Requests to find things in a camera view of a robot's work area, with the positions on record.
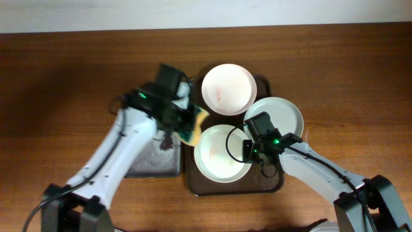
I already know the yellow green sponge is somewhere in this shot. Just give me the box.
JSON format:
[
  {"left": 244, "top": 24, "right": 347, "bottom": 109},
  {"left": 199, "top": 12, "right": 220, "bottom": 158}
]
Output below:
[{"left": 174, "top": 104, "right": 210, "bottom": 147}]

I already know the pale green plate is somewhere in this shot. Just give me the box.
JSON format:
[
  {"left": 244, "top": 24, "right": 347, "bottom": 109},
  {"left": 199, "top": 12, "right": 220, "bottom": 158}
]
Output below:
[{"left": 243, "top": 97, "right": 304, "bottom": 137}]

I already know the white plate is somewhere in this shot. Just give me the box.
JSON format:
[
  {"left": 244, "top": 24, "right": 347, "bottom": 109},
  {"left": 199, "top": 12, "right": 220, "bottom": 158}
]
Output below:
[{"left": 194, "top": 124, "right": 251, "bottom": 184}]

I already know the pink plate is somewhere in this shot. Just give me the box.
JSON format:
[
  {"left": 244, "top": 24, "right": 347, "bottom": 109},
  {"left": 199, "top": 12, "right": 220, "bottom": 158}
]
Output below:
[{"left": 201, "top": 64, "right": 257, "bottom": 116}]

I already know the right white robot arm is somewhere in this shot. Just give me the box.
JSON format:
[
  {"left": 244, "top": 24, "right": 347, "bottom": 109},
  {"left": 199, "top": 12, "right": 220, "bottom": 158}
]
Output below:
[{"left": 248, "top": 127, "right": 411, "bottom": 231}]

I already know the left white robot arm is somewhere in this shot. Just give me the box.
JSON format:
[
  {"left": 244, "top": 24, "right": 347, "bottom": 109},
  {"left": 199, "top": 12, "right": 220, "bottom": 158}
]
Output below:
[{"left": 39, "top": 82, "right": 207, "bottom": 231}]

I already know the small metal tray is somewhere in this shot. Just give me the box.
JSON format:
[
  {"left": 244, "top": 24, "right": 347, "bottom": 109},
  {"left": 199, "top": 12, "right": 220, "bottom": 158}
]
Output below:
[{"left": 125, "top": 130, "right": 181, "bottom": 178}]

